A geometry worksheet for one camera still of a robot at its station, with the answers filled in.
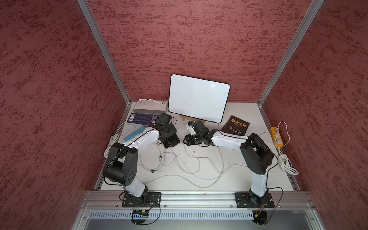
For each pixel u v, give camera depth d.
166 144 0.90
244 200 0.74
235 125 1.02
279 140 0.96
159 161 0.88
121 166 0.45
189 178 0.82
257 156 0.50
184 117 1.05
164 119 0.72
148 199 0.73
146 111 1.09
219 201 0.76
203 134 0.72
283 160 0.86
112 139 0.98
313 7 0.71
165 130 0.79
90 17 0.74
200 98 0.97
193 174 0.83
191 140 0.81
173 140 0.87
